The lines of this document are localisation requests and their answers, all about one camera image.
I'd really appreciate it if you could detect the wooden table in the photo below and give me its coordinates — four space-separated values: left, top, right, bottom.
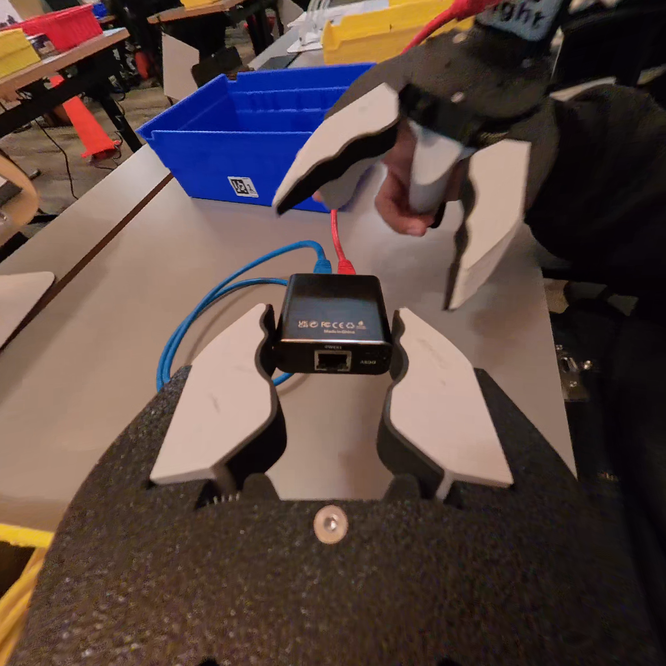
148 0 245 26
0 27 131 152

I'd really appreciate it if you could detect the blue ethernet cable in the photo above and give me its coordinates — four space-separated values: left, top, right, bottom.
156 240 334 393

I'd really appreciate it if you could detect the red ethernet cable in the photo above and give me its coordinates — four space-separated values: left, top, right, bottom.
330 0 500 275

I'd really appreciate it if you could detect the person's right forearm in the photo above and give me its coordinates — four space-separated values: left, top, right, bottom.
526 83 666 271

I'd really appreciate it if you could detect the black network adapter box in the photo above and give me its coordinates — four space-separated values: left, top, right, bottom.
273 273 393 375

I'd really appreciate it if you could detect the metal desk bracket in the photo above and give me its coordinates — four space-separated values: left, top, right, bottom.
554 343 591 401

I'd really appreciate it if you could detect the person's right hand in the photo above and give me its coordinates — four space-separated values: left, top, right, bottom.
375 150 438 238

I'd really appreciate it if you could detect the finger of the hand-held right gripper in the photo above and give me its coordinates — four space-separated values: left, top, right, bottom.
273 83 401 215
444 139 532 312

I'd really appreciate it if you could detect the orange cone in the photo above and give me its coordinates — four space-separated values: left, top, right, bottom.
49 75 121 159

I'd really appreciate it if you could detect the beige chair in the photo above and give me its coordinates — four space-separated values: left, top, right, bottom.
0 151 41 245

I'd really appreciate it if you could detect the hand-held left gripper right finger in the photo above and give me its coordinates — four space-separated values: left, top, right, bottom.
377 308 515 500

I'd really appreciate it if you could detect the yellow plastic bin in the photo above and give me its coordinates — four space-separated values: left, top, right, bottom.
0 28 41 79
0 523 55 666
322 0 471 66

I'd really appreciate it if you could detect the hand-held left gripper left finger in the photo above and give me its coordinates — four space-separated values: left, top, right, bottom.
150 303 287 485

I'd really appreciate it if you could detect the red plastic bin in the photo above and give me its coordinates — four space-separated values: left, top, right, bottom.
21 4 103 53

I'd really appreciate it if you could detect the beige panel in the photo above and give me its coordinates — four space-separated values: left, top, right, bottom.
161 34 203 111

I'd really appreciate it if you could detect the person's black clothing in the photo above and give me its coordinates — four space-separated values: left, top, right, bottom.
541 260 666 666

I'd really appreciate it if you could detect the blue plastic bin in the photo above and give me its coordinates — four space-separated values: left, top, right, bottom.
136 62 376 215

